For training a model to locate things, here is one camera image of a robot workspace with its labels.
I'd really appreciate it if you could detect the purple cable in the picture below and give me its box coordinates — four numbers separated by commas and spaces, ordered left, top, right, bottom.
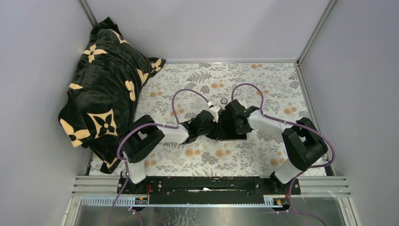
111, 89, 219, 226
231, 83, 336, 226

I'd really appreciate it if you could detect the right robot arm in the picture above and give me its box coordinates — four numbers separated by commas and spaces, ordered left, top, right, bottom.
218, 100, 327, 194

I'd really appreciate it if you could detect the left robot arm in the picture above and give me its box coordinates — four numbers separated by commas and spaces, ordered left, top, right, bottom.
118, 105, 222, 194

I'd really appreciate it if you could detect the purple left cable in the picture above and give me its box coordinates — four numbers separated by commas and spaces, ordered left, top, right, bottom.
111, 89, 219, 226

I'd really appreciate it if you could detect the black paper box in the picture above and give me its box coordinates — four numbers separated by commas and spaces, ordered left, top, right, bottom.
206, 110, 247, 141

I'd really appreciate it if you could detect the floral tablecloth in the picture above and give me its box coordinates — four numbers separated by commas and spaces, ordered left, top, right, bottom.
136, 63, 309, 176

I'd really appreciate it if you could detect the black floral blanket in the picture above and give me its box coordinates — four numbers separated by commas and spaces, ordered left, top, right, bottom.
58, 17, 166, 174

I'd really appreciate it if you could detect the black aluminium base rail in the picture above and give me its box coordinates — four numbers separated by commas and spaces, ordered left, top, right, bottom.
73, 175, 351, 207

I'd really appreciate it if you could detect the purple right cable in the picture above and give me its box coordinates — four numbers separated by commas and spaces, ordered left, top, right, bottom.
231, 83, 336, 226

